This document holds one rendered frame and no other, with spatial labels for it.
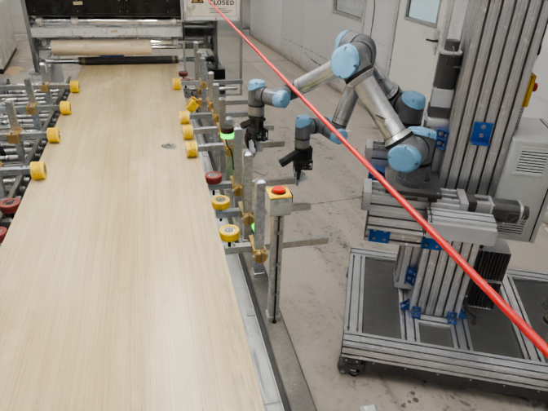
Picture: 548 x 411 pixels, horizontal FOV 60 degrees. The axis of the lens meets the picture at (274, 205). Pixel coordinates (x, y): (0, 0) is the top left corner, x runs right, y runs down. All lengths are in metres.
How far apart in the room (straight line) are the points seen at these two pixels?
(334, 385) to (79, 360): 1.43
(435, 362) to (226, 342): 1.30
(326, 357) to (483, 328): 0.81
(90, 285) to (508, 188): 1.70
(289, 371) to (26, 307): 0.84
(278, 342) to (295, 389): 0.20
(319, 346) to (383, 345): 0.41
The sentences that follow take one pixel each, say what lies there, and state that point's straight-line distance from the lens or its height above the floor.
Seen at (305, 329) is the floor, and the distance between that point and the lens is 2.77.
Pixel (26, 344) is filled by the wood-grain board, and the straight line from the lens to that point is 1.54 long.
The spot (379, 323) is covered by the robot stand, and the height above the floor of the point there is 0.21.
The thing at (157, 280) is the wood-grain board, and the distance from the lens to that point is 1.65.
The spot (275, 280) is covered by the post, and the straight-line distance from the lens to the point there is 1.65.
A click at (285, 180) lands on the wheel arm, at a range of 2.39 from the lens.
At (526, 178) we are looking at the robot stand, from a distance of 2.26.
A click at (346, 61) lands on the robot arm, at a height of 1.52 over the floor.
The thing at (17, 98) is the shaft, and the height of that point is 0.81.
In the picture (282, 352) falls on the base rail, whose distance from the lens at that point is 1.67.
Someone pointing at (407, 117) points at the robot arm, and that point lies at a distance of 2.46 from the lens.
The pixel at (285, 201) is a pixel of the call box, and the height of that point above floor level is 1.20.
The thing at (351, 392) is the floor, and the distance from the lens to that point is 2.51.
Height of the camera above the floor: 1.91
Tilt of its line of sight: 29 degrees down
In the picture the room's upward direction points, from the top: 2 degrees clockwise
